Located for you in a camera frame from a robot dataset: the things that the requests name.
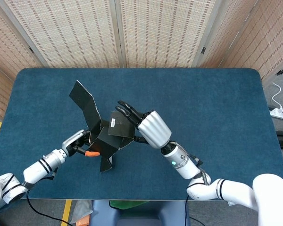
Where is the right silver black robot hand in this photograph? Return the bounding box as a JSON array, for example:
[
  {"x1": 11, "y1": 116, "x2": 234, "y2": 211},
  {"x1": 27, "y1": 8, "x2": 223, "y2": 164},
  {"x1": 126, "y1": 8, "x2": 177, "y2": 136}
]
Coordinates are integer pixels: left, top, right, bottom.
[{"x1": 115, "y1": 100, "x2": 172, "y2": 149}]

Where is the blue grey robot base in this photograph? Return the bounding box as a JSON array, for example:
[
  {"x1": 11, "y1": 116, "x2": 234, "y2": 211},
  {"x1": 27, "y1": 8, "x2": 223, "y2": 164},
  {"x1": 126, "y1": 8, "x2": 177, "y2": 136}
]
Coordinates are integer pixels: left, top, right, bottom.
[{"x1": 88, "y1": 200, "x2": 191, "y2": 226}]

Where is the white power cable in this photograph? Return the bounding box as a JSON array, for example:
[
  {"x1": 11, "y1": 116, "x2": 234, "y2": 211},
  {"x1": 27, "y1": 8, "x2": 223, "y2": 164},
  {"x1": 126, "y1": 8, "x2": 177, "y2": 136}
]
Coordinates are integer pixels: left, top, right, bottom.
[{"x1": 271, "y1": 82, "x2": 283, "y2": 111}]

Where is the grey plastic bag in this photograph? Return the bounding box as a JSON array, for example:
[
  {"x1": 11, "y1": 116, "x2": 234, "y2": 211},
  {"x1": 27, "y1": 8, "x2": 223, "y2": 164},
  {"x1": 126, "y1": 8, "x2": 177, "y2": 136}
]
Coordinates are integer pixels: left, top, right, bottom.
[{"x1": 70, "y1": 200, "x2": 94, "y2": 224}]

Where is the white power strip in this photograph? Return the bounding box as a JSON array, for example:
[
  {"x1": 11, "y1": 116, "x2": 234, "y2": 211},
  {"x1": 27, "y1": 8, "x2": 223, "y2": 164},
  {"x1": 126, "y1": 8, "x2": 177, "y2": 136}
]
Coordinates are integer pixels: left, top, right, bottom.
[{"x1": 269, "y1": 107, "x2": 283, "y2": 121}]

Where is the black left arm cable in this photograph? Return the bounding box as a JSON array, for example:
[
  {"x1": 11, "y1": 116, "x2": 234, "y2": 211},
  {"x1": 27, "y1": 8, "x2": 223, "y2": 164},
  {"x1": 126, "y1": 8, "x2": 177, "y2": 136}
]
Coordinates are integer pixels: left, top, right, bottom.
[{"x1": 25, "y1": 188, "x2": 74, "y2": 226}]

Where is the blue felt table cover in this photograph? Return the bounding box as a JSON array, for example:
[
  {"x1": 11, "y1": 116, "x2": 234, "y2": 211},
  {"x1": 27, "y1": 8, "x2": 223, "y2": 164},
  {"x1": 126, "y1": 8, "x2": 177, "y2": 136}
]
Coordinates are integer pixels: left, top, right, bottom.
[{"x1": 0, "y1": 67, "x2": 283, "y2": 201}]

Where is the black cardboard box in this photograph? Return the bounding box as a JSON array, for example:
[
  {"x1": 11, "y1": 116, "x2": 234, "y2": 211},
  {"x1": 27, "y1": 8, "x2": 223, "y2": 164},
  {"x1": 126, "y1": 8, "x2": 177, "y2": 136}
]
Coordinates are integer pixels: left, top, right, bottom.
[{"x1": 68, "y1": 80, "x2": 135, "y2": 173}]

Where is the woven folding screen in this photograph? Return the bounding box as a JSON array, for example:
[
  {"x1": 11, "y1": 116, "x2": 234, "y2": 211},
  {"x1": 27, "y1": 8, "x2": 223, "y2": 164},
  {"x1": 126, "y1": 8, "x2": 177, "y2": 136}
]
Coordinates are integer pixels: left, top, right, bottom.
[{"x1": 0, "y1": 0, "x2": 283, "y2": 120}]

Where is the green sheet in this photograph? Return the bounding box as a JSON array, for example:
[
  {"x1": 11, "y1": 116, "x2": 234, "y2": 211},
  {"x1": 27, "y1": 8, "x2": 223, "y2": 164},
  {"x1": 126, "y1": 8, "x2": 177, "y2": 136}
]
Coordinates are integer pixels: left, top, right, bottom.
[{"x1": 109, "y1": 200, "x2": 151, "y2": 210}]

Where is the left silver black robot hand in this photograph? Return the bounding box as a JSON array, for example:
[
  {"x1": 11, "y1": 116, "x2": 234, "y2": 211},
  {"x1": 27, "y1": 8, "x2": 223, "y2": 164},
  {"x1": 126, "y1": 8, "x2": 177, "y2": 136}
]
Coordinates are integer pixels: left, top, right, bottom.
[{"x1": 61, "y1": 129, "x2": 101, "y2": 158}]

